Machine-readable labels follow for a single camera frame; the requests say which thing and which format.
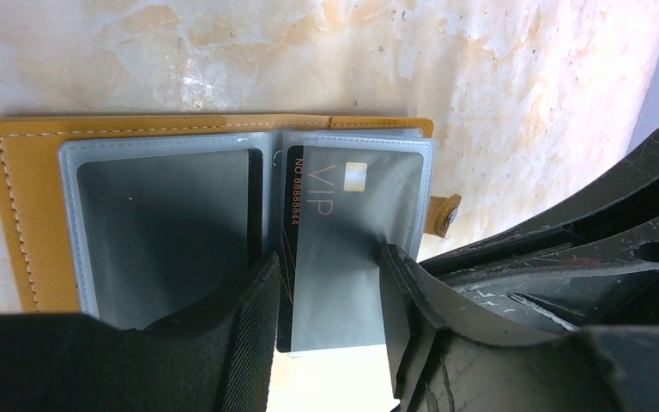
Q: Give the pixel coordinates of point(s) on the black VIP card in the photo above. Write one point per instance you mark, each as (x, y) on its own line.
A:
(340, 206)

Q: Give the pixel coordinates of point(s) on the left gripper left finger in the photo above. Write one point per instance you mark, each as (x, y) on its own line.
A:
(214, 355)

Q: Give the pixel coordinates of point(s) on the orange leather card holder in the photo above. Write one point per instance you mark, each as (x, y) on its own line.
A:
(40, 203)

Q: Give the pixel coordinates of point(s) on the grey card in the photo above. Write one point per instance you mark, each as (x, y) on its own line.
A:
(162, 232)

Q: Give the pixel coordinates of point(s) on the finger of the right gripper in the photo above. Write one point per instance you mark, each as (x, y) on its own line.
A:
(624, 197)
(611, 281)

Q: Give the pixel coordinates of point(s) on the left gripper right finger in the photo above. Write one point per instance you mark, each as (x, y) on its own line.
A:
(448, 354)

